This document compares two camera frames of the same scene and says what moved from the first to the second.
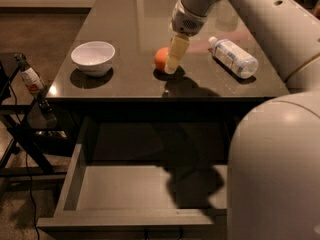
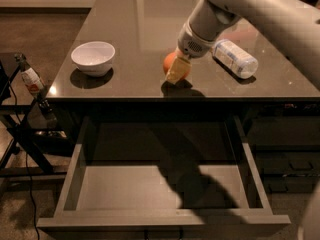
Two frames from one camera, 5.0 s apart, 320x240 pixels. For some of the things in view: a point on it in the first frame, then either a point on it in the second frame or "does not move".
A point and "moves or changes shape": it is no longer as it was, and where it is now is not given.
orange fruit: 160,57 moves or changes shape
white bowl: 93,58 does not move
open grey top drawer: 145,175 does not move
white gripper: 184,22 to 194,44
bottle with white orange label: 35,86 does not move
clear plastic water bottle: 234,58 does not move
